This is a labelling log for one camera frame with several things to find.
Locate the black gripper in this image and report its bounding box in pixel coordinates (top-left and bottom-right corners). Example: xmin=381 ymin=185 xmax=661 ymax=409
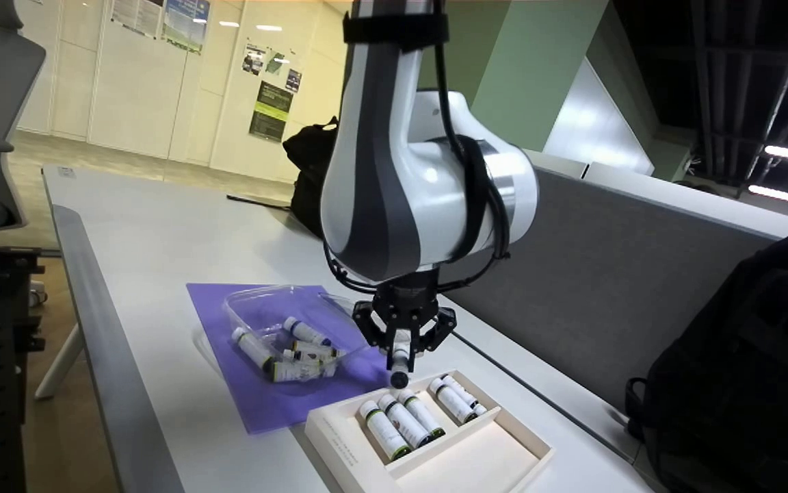
xmin=353 ymin=274 xmax=458 ymax=356

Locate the clear plastic container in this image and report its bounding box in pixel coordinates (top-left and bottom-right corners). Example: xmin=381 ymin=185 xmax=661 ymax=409
xmin=219 ymin=286 xmax=364 ymax=374

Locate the purple mat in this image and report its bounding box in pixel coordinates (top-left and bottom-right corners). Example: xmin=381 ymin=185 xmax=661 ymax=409
xmin=182 ymin=279 xmax=391 ymax=439

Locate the black duffel bag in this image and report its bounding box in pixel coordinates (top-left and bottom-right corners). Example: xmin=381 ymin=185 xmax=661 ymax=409
xmin=282 ymin=119 xmax=342 ymax=237

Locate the green black wall poster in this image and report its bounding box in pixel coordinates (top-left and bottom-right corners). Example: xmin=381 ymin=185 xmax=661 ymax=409
xmin=245 ymin=79 xmax=294 ymax=146

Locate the blue white wall poster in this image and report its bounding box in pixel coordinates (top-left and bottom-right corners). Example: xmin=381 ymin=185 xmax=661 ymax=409
xmin=158 ymin=0 xmax=214 ymax=56

